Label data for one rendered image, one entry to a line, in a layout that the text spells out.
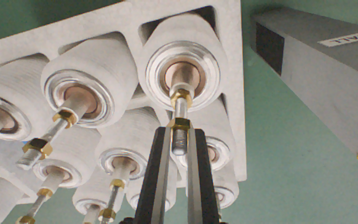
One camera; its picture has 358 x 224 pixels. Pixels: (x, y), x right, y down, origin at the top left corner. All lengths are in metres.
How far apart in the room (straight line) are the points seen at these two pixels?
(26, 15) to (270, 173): 0.87
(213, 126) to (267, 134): 0.41
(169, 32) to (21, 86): 0.20
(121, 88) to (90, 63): 0.04
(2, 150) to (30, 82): 0.32
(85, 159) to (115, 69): 0.17
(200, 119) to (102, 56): 0.14
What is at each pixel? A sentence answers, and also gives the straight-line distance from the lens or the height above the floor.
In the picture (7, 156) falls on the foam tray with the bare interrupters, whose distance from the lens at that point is 0.60.
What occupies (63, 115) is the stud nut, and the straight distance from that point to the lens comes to 0.20.
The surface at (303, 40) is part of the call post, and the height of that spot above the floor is 0.20.
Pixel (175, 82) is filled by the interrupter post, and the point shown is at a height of 0.28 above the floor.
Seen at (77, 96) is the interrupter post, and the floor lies 0.26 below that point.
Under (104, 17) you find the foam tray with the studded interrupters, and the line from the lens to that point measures 0.26.
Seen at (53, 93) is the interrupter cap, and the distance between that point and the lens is 0.24.
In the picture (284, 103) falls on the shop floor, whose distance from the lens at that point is 0.57.
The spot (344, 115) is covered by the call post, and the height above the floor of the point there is 0.29.
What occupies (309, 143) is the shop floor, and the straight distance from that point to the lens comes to 0.72.
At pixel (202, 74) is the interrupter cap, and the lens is 0.18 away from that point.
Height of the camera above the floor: 0.41
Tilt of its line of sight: 54 degrees down
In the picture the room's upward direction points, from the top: 177 degrees counter-clockwise
